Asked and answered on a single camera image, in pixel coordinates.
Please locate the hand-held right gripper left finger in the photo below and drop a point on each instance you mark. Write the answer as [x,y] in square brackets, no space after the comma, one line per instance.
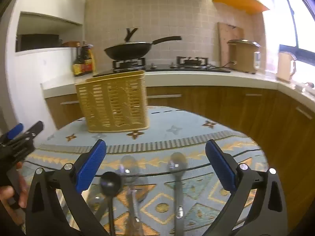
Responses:
[91,166]

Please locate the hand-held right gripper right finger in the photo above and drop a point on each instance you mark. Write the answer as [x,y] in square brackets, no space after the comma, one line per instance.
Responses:
[220,166]

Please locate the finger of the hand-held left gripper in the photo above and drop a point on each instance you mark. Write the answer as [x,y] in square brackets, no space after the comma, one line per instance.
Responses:
[34,128]
[14,130]

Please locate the black spoon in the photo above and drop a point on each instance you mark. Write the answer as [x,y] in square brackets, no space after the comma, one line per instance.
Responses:
[110,183]

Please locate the metal spoon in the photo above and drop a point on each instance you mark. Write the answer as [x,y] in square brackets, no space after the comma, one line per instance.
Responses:
[177,163]

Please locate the yellow plastic basket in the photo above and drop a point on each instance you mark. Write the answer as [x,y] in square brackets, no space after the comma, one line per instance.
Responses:
[115,103]

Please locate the person's left hand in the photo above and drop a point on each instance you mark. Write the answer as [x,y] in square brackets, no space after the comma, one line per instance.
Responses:
[23,189]

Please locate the patterned blue tablecloth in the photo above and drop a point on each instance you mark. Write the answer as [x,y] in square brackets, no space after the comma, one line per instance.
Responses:
[172,137]

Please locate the wooden base cabinet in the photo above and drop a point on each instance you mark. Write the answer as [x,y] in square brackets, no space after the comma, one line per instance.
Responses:
[221,105]

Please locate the dark soy sauce bottle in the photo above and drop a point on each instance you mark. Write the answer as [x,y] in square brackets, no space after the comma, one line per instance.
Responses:
[77,66]

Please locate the dark sauce bottle red label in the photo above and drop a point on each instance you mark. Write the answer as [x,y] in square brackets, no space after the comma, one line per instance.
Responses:
[88,61]

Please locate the black microwave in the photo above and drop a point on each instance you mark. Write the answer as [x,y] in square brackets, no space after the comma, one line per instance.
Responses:
[37,42]

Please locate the brown wooden tray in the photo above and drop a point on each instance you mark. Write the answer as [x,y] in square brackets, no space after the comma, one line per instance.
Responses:
[70,44]

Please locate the black gas stove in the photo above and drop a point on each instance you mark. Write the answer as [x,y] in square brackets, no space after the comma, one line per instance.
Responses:
[187,66]

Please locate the beige rice cooker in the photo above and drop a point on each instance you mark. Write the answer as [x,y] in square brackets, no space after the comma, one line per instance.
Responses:
[242,56]

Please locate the cream electric kettle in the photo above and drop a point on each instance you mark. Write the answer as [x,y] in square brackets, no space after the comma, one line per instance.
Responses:
[285,66]

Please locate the black wok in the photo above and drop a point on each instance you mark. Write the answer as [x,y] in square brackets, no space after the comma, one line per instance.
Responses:
[128,51]

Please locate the wooden cutting board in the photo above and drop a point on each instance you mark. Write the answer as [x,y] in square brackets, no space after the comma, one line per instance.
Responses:
[226,39]

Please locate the dark framed window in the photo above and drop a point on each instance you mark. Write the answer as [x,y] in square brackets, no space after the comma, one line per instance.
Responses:
[297,51]

